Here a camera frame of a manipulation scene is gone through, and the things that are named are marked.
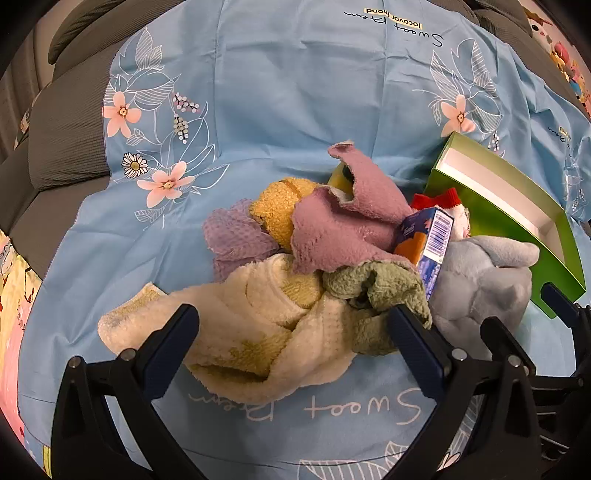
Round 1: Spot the blue orange small carton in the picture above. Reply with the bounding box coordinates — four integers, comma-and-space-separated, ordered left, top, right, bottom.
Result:
392, 206, 455, 301

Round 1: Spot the blue floral bed sheet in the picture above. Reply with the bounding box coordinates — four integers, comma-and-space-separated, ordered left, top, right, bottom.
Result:
14, 0, 591, 480

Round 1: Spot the red white plush toy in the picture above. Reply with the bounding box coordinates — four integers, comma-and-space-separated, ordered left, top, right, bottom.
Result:
411, 187, 472, 241

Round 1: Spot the green towel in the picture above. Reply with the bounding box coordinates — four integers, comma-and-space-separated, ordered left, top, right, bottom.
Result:
322, 261, 432, 356

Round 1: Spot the yellow green sponge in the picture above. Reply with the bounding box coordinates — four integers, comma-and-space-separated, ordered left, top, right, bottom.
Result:
327, 159, 356, 195

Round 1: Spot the purple mesh cloth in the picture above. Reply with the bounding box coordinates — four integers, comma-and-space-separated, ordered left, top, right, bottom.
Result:
203, 198, 278, 280

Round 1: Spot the yellow towel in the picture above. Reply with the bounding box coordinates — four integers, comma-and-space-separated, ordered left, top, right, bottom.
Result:
249, 178, 324, 254

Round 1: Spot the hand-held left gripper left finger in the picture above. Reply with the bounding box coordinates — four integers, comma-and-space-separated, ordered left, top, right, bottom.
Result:
51, 303, 208, 480

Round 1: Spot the grey elephant plush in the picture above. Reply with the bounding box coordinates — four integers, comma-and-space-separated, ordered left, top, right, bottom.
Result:
427, 234, 541, 361

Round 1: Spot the green cardboard box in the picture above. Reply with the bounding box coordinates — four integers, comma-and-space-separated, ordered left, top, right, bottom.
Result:
422, 131, 587, 319

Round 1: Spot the pink towel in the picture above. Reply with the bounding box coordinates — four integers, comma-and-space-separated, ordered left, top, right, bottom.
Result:
291, 142, 416, 275

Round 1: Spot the cream towel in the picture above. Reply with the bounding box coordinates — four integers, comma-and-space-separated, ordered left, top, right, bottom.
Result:
98, 254, 358, 407

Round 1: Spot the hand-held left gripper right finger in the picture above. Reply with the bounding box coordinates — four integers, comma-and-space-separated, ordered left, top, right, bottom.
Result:
387, 305, 543, 480

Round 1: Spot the cartoon printed blanket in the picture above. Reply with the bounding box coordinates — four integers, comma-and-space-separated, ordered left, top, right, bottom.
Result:
0, 226, 51, 476
522, 0, 591, 107

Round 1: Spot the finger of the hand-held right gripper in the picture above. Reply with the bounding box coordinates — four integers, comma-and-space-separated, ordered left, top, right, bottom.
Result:
480, 318, 537, 372
541, 283, 591, 384

